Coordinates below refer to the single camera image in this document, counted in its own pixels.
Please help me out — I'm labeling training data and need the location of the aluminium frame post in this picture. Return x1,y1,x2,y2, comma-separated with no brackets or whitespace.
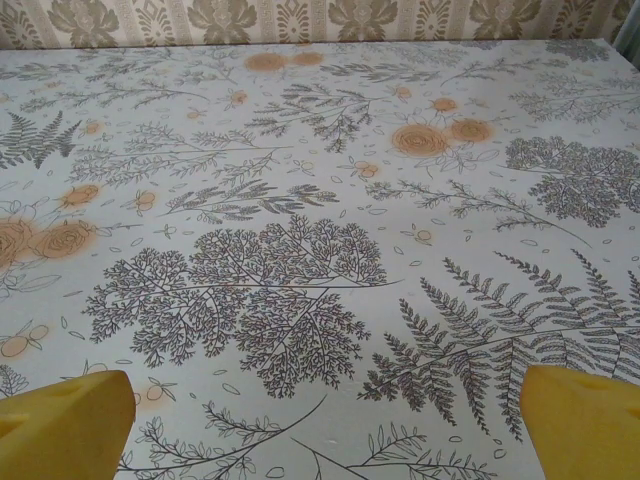
613,0,640,59

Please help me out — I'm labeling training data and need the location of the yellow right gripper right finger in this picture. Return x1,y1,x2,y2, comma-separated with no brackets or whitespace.
519,363,640,480

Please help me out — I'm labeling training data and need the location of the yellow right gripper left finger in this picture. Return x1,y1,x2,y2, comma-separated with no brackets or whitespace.
0,369,137,480

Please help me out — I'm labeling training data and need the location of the floral pattern tablecloth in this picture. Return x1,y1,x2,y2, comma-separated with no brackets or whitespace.
0,37,640,480

